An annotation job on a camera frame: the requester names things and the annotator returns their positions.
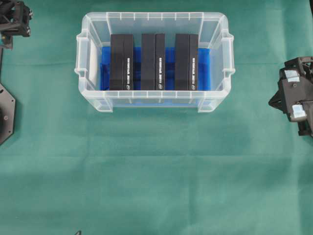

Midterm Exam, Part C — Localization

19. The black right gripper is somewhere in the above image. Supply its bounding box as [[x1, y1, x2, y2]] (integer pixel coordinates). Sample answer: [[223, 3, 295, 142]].
[[268, 56, 313, 136]]

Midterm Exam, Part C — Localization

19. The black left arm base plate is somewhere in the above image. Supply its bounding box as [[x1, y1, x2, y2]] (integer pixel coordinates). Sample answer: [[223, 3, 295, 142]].
[[0, 84, 16, 144]]

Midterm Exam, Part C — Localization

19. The black camera box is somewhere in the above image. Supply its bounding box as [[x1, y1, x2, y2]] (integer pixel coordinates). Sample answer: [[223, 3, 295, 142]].
[[175, 34, 199, 91], [141, 33, 165, 91], [109, 34, 134, 91]]

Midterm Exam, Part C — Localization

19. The clear plastic storage case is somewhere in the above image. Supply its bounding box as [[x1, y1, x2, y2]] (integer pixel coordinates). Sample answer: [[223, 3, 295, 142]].
[[75, 12, 235, 113]]

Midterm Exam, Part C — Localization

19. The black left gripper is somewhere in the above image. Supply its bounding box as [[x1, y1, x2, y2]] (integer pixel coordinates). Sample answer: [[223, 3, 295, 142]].
[[0, 0, 32, 37]]

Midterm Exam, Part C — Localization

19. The green table cloth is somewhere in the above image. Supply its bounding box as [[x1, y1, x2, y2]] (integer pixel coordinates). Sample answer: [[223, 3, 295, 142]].
[[0, 0, 313, 235]]

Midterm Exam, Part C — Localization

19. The blue plastic sheet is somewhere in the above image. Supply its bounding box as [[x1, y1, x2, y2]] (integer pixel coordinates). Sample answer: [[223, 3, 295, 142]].
[[99, 46, 211, 92]]

